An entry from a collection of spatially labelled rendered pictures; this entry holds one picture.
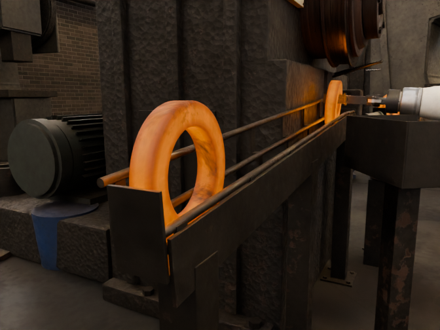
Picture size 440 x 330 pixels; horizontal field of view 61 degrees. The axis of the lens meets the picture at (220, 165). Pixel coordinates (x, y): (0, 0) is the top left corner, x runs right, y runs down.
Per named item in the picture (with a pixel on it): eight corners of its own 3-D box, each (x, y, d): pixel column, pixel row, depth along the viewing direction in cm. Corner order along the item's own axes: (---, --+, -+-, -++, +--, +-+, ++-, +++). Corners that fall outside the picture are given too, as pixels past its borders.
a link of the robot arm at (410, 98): (418, 116, 119) (397, 115, 122) (421, 88, 117) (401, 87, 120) (418, 118, 111) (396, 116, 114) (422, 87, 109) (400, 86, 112)
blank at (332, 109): (326, 84, 117) (337, 85, 116) (334, 76, 130) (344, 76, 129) (322, 131, 123) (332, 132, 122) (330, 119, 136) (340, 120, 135)
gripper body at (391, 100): (397, 114, 114) (365, 112, 118) (399, 112, 121) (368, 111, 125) (401, 89, 112) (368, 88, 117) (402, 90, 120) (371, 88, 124)
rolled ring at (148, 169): (228, 108, 55) (209, 108, 57) (154, 90, 39) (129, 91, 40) (222, 230, 57) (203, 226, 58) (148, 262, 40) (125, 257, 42)
